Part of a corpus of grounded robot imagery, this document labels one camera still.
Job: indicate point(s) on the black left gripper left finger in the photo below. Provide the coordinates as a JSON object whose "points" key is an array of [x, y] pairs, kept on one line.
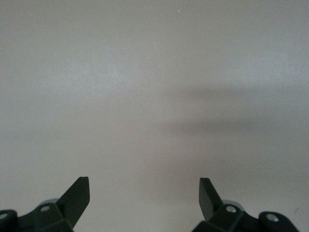
{"points": [[77, 198]]}

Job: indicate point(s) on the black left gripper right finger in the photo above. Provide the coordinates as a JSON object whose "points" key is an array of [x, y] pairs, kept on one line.
{"points": [[207, 200]]}

